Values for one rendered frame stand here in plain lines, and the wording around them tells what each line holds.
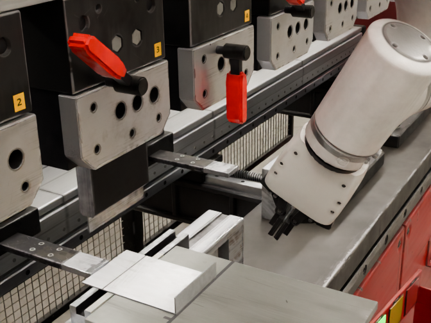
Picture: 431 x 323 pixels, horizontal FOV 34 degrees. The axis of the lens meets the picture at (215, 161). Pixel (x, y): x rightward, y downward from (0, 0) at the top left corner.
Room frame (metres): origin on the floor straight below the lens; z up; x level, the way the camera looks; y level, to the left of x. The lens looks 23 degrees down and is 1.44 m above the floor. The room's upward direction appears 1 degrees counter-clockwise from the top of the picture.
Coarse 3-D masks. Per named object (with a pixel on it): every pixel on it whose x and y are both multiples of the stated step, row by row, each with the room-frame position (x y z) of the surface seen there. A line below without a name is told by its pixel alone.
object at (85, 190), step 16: (144, 144) 0.75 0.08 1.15; (112, 160) 0.70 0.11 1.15; (128, 160) 0.72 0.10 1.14; (144, 160) 0.75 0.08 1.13; (80, 176) 0.67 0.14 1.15; (96, 176) 0.67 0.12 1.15; (112, 176) 0.70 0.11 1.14; (128, 176) 0.72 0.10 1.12; (144, 176) 0.75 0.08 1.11; (80, 192) 0.67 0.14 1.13; (96, 192) 0.67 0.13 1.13; (112, 192) 0.69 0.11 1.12; (128, 192) 0.72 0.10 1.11; (80, 208) 0.68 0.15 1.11; (96, 208) 0.67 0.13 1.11; (112, 208) 0.71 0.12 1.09; (96, 224) 0.68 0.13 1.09
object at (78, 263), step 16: (32, 208) 0.85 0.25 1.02; (0, 224) 0.81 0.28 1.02; (16, 224) 0.82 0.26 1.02; (32, 224) 0.84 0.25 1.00; (0, 240) 0.79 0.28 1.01; (16, 240) 0.79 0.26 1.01; (32, 240) 0.79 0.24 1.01; (32, 256) 0.76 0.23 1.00; (48, 256) 0.75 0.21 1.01; (64, 256) 0.75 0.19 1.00; (80, 256) 0.75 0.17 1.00; (96, 256) 0.75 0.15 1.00; (80, 272) 0.72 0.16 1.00
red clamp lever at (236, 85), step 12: (216, 48) 0.82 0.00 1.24; (228, 48) 0.81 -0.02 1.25; (240, 48) 0.80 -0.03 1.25; (240, 60) 0.81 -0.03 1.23; (228, 72) 0.82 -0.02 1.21; (240, 72) 0.81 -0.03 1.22; (228, 84) 0.81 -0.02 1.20; (240, 84) 0.80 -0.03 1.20; (228, 96) 0.81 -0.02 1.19; (240, 96) 0.80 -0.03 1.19; (228, 108) 0.81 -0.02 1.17; (240, 108) 0.80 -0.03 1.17; (228, 120) 0.81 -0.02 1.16; (240, 120) 0.80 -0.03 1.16
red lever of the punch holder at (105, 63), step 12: (72, 36) 0.58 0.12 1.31; (84, 36) 0.58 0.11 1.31; (72, 48) 0.58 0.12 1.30; (84, 48) 0.57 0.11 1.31; (96, 48) 0.58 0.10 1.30; (84, 60) 0.59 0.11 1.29; (96, 60) 0.58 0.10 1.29; (108, 60) 0.59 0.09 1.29; (120, 60) 0.61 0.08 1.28; (96, 72) 0.61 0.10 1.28; (108, 72) 0.60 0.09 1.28; (120, 72) 0.60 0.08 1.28; (108, 84) 0.64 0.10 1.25; (120, 84) 0.63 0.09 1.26; (132, 84) 0.62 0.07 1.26; (144, 84) 0.63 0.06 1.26
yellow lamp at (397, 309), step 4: (400, 300) 0.90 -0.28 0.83; (396, 304) 0.89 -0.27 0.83; (400, 304) 0.90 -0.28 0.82; (392, 308) 0.88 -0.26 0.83; (396, 308) 0.89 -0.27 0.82; (400, 308) 0.91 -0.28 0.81; (392, 312) 0.88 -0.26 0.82; (396, 312) 0.89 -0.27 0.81; (400, 312) 0.91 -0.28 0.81; (392, 316) 0.88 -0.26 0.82; (396, 316) 0.90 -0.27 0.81; (400, 316) 0.91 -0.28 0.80; (392, 320) 0.88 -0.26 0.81; (396, 320) 0.90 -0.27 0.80
